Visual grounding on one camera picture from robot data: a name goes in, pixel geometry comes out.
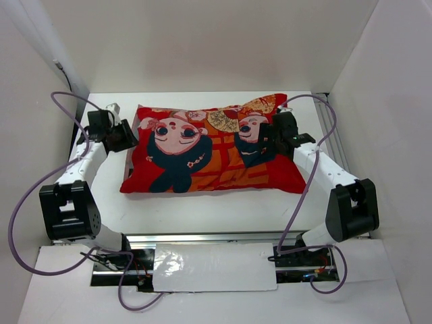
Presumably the pink red printed pillowcase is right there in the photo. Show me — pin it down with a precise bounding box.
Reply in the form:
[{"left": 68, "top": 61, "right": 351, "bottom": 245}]
[{"left": 119, "top": 93, "right": 306, "bottom": 194}]

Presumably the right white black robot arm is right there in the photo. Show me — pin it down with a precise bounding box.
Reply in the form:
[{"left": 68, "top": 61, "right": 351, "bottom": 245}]
[{"left": 258, "top": 111, "right": 379, "bottom": 265}]

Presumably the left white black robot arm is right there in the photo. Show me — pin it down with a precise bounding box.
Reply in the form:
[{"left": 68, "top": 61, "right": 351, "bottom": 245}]
[{"left": 39, "top": 103, "right": 138, "bottom": 269}]

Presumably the white cover plate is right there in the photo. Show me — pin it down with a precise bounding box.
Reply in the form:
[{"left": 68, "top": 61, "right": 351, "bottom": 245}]
[{"left": 153, "top": 243, "right": 277, "bottom": 292}]

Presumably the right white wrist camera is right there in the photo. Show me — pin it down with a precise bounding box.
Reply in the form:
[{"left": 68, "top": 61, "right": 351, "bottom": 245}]
[{"left": 277, "top": 106, "right": 293, "bottom": 114}]

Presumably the aluminium rail right side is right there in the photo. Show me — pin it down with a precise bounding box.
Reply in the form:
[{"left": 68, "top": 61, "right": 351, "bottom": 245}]
[{"left": 312, "top": 90, "right": 354, "bottom": 173}]

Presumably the aluminium rail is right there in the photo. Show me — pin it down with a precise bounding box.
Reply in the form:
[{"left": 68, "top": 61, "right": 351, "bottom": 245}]
[
  {"left": 126, "top": 231, "right": 283, "bottom": 246},
  {"left": 312, "top": 90, "right": 354, "bottom": 173}
]

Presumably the small wall cable plug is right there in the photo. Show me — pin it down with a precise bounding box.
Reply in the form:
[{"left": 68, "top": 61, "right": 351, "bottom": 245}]
[{"left": 53, "top": 59, "right": 74, "bottom": 92}]

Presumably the aluminium rail front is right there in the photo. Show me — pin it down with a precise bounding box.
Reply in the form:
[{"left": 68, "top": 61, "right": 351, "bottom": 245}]
[{"left": 126, "top": 231, "right": 283, "bottom": 246}]

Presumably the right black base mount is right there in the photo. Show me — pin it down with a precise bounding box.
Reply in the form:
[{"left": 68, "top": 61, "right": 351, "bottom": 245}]
[{"left": 269, "top": 232, "right": 339, "bottom": 284}]

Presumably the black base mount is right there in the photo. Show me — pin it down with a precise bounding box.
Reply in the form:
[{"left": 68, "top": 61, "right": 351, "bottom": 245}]
[
  {"left": 89, "top": 243, "right": 156, "bottom": 293},
  {"left": 269, "top": 232, "right": 339, "bottom": 284}
]

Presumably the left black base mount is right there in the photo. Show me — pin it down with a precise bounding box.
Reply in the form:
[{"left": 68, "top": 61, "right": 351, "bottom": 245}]
[{"left": 89, "top": 243, "right": 156, "bottom": 293}]

